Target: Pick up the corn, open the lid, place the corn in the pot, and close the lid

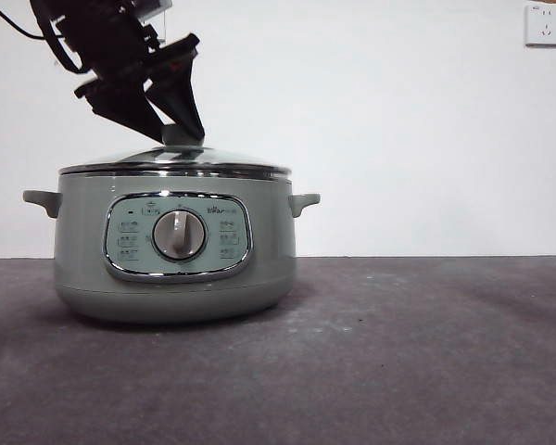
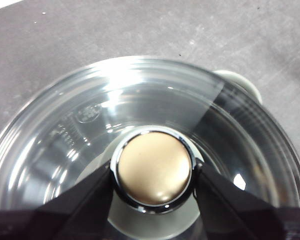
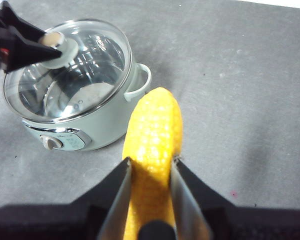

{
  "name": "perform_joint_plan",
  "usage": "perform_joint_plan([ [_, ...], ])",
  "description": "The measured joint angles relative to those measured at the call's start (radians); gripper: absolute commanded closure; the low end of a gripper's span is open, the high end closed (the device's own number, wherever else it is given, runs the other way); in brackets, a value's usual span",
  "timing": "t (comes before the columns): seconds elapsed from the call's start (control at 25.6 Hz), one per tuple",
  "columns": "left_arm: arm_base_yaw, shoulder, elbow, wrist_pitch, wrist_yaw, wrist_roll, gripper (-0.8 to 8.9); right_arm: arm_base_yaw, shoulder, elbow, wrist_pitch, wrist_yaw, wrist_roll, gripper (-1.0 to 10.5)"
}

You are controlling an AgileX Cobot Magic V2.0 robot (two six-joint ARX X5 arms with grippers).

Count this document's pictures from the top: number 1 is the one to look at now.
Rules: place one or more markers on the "white wall outlet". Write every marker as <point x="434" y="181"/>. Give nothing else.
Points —
<point x="544" y="25"/>

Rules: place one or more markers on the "pale green electric pot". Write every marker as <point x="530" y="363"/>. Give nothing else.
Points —
<point x="176" y="287"/>

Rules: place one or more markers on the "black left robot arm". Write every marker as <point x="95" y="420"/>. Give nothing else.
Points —
<point x="106" y="41"/>

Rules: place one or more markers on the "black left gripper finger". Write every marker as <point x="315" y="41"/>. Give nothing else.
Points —
<point x="178" y="88"/>
<point x="120" y="104"/>

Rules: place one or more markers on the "glass lid with green knob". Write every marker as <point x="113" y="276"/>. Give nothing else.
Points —
<point x="180" y="160"/>

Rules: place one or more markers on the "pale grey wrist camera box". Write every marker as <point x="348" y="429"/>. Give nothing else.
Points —
<point x="156" y="5"/>

